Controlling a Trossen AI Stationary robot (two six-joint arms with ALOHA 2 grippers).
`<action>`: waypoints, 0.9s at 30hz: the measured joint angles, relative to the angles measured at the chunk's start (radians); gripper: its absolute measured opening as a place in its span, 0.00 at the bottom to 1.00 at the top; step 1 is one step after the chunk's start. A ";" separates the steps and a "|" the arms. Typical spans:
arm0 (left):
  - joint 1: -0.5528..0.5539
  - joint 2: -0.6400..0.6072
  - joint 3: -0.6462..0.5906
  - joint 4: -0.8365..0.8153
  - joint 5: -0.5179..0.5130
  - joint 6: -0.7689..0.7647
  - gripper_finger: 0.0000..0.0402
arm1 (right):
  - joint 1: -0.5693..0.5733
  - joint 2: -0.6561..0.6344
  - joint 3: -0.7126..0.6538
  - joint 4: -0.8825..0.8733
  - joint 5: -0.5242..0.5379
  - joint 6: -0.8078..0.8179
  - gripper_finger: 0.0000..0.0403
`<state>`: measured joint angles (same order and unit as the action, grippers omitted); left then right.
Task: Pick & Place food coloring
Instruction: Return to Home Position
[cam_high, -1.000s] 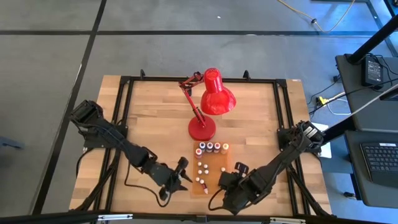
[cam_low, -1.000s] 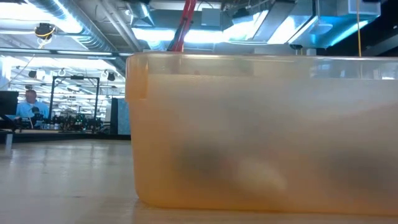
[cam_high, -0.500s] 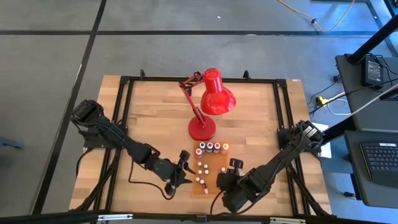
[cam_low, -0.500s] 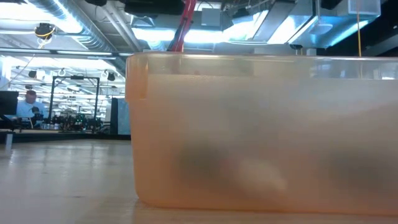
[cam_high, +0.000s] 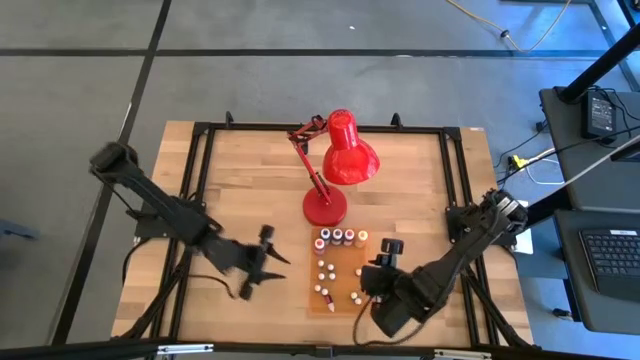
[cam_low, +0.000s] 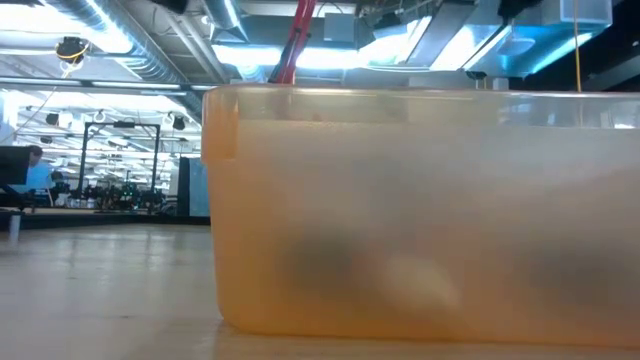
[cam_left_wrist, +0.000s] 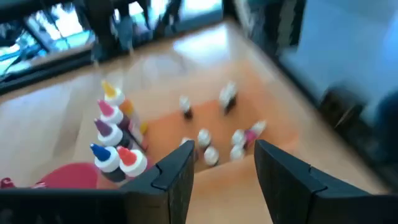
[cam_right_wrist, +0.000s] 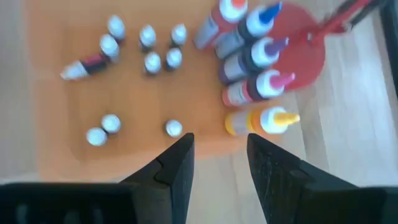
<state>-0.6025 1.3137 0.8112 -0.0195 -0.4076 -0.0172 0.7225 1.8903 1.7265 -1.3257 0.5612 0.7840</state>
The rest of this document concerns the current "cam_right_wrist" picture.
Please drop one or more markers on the purple food coloring bottle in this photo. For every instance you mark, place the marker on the purple food coloring bottle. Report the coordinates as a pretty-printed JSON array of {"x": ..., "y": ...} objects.
[{"x": 261, "y": 54}]

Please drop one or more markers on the orange translucent plastic bin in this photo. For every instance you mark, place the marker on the orange translucent plastic bin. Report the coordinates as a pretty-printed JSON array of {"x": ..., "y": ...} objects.
[{"x": 140, "y": 93}]

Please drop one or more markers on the small red food coloring bottle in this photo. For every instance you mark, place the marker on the small red food coloring bottle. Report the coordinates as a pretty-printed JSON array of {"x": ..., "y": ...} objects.
[{"x": 152, "y": 63}]

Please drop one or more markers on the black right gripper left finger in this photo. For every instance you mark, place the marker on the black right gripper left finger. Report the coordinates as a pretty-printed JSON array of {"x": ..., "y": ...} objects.
[{"x": 93, "y": 203}]

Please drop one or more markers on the black aluminium table frame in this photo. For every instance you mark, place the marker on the black aluminium table frame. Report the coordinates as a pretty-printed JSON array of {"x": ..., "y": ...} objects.
[{"x": 390, "y": 40}]

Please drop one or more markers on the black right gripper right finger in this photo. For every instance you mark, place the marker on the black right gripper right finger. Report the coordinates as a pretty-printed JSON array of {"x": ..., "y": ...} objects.
[{"x": 311, "y": 199}]

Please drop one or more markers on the small white-capped food coloring bottle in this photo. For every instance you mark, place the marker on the small white-capped food coloring bottle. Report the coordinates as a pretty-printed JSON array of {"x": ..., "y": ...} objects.
[
  {"x": 109, "y": 46},
  {"x": 147, "y": 36},
  {"x": 178, "y": 34},
  {"x": 173, "y": 128},
  {"x": 111, "y": 123},
  {"x": 116, "y": 27}
]

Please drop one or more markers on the blue food coloring bottle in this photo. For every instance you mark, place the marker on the blue food coloring bottle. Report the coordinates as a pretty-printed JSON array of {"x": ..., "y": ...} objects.
[{"x": 255, "y": 25}]

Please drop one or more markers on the red desk lamp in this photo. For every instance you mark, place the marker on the red desk lamp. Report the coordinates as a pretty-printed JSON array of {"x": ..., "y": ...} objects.
[{"x": 298, "y": 59}]

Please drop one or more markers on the yellow food coloring bottle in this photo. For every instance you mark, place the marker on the yellow food coloring bottle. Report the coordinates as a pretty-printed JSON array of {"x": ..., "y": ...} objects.
[{"x": 270, "y": 119}]

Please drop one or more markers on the large red food coloring bottle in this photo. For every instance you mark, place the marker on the large red food coloring bottle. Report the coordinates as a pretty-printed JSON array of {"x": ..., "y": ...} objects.
[{"x": 267, "y": 85}]

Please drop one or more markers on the red-capped food coloring bottle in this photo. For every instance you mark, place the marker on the red-capped food coloring bottle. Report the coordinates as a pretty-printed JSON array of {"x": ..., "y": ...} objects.
[{"x": 217, "y": 21}]

